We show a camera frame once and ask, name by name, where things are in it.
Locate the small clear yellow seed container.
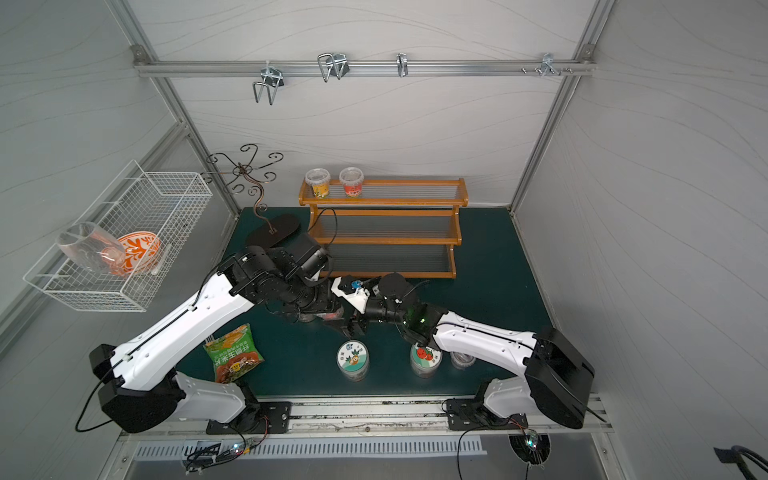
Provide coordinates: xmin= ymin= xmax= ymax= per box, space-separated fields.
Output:
xmin=305 ymin=168 xmax=331 ymax=199

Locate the small clear red seed container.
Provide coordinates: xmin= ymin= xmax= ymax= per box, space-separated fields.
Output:
xmin=339 ymin=167 xmax=364 ymax=198

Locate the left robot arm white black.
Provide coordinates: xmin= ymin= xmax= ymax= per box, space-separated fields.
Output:
xmin=89 ymin=233 xmax=340 ymax=433

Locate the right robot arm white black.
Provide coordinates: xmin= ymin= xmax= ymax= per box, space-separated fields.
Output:
xmin=331 ymin=273 xmax=595 ymax=430

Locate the wooden two-tier shelf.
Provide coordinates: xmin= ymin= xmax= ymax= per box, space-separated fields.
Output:
xmin=298 ymin=178 xmax=469 ymax=279

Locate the small clear container front right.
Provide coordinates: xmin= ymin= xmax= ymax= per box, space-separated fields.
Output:
xmin=450 ymin=352 xmax=476 ymax=370

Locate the jar with carrot lid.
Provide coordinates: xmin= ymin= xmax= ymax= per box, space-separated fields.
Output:
xmin=336 ymin=340 xmax=370 ymax=382

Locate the jar with tomato lid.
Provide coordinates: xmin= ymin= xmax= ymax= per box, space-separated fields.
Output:
xmin=409 ymin=344 xmax=443 ymax=378

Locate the black metal jewelry stand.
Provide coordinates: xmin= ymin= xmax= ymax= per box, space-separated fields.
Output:
xmin=206 ymin=143 xmax=300 ymax=250

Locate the green snack bag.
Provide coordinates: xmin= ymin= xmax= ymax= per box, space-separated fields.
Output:
xmin=204 ymin=324 xmax=265 ymax=384

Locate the orange patterned bowl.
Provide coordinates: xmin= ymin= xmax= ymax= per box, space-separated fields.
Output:
xmin=109 ymin=231 xmax=162 ymax=277

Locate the clear glass cup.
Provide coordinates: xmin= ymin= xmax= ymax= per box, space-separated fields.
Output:
xmin=56 ymin=222 xmax=126 ymax=275

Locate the metal double hook left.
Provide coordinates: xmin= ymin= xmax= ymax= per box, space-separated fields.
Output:
xmin=252 ymin=66 xmax=285 ymax=105

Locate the metal double hook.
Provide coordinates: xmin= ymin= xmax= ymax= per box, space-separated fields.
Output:
xmin=252 ymin=66 xmax=285 ymax=105
xmin=317 ymin=52 xmax=350 ymax=83

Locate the metal double hook middle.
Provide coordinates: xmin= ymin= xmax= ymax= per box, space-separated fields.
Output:
xmin=317 ymin=52 xmax=350 ymax=83

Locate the small metal hook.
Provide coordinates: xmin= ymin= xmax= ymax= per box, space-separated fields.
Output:
xmin=396 ymin=53 xmax=408 ymax=78

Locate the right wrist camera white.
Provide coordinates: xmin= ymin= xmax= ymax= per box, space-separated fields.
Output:
xmin=331 ymin=275 xmax=371 ymax=314

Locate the aluminium front rail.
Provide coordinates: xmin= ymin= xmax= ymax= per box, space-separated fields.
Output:
xmin=121 ymin=396 xmax=614 ymax=440

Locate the aluminium rail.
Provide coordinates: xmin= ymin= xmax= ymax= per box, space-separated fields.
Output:
xmin=134 ymin=58 xmax=597 ymax=79
xmin=121 ymin=396 xmax=614 ymax=440

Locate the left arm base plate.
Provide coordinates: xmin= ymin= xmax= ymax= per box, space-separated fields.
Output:
xmin=206 ymin=401 xmax=293 ymax=436

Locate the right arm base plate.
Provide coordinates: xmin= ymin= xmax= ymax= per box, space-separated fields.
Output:
xmin=441 ymin=398 xmax=529 ymax=431

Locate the white slotted cable duct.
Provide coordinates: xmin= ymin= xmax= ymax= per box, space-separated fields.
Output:
xmin=133 ymin=434 xmax=487 ymax=462

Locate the white wire basket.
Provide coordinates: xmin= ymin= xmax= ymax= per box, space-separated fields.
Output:
xmin=24 ymin=161 xmax=212 ymax=312

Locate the aluminium top rail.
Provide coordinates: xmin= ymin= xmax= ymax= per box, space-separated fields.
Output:
xmin=134 ymin=58 xmax=597 ymax=79

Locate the metal bracket hook right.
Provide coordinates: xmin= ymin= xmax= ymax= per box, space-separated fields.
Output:
xmin=520 ymin=53 xmax=573 ymax=77

